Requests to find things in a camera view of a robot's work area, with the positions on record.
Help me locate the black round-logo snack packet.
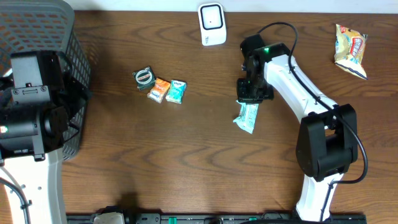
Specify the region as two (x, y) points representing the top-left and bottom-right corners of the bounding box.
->
(132, 67), (156, 91)

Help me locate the orange candy packet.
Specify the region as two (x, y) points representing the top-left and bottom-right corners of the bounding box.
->
(147, 78), (170, 103)

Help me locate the light green snack packet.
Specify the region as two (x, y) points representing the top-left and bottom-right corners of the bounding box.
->
(233, 101), (259, 134)

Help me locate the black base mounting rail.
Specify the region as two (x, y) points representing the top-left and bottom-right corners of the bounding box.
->
(67, 212), (368, 224)

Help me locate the dark grey plastic basket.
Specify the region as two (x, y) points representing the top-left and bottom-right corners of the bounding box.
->
(1, 1), (91, 160)

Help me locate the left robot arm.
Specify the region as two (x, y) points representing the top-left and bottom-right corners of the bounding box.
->
(1, 50), (91, 223)

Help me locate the white barcode scanner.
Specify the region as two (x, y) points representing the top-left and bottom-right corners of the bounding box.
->
(197, 2), (227, 46)

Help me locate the large yellow snack bag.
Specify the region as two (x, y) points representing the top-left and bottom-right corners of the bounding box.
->
(334, 24), (368, 80)

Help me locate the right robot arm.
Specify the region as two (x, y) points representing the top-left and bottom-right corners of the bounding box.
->
(237, 34), (358, 222)

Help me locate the teal candy packet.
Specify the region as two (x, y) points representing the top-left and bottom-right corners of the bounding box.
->
(165, 80), (187, 104)

